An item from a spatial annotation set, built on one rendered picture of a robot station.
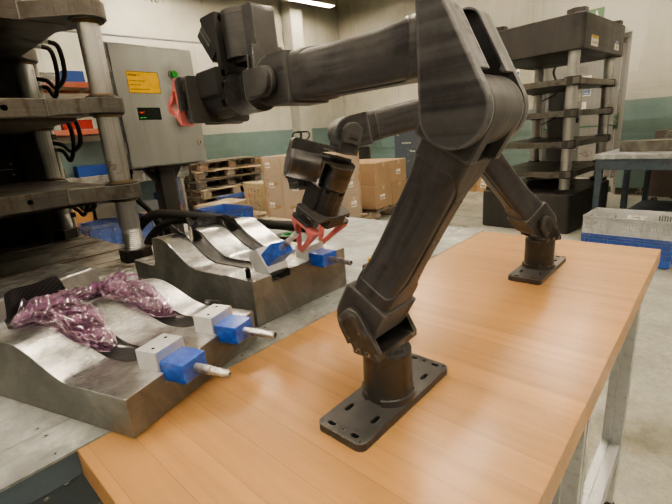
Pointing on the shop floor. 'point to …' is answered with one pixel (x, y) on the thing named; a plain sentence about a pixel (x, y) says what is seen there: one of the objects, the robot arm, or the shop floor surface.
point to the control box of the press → (154, 117)
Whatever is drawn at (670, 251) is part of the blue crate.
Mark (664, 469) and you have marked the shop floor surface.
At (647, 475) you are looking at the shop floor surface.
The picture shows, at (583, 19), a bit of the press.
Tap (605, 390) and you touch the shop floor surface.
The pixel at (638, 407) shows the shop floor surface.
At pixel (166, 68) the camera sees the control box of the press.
